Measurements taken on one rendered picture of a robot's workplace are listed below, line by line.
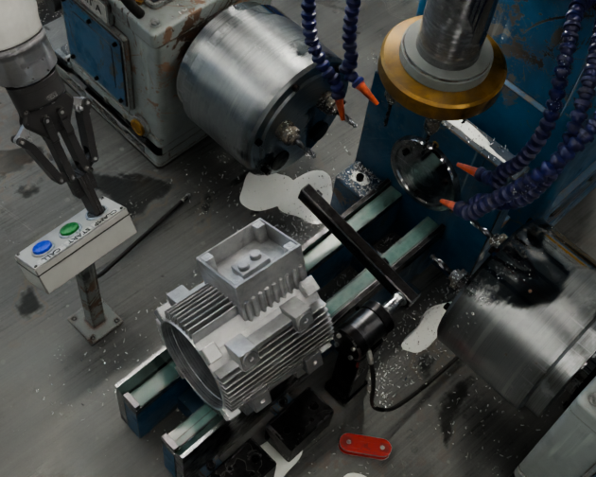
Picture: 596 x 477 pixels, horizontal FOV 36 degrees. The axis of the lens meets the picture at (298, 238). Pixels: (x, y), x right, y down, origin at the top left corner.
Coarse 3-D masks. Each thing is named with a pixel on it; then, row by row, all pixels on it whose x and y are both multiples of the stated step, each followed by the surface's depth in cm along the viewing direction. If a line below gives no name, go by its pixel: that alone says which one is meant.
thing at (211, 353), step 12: (312, 276) 135; (300, 288) 135; (312, 288) 134; (156, 312) 136; (204, 348) 127; (216, 348) 127; (324, 348) 142; (204, 360) 128; (216, 360) 127; (180, 372) 143; (228, 420) 135
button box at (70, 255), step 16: (112, 208) 142; (64, 224) 142; (80, 224) 140; (96, 224) 139; (112, 224) 141; (128, 224) 143; (64, 240) 138; (80, 240) 138; (96, 240) 140; (112, 240) 141; (16, 256) 138; (32, 256) 137; (48, 256) 136; (64, 256) 137; (80, 256) 139; (96, 256) 140; (32, 272) 136; (48, 272) 136; (64, 272) 138; (80, 272) 140; (48, 288) 136
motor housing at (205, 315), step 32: (192, 320) 129; (224, 320) 131; (256, 320) 132; (288, 320) 132; (320, 320) 136; (192, 352) 144; (224, 352) 130; (288, 352) 134; (192, 384) 142; (224, 384) 129; (256, 384) 133
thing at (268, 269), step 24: (240, 240) 138; (264, 240) 139; (288, 240) 134; (216, 264) 137; (240, 264) 133; (264, 264) 134; (288, 264) 132; (240, 288) 128; (264, 288) 131; (288, 288) 134; (240, 312) 131
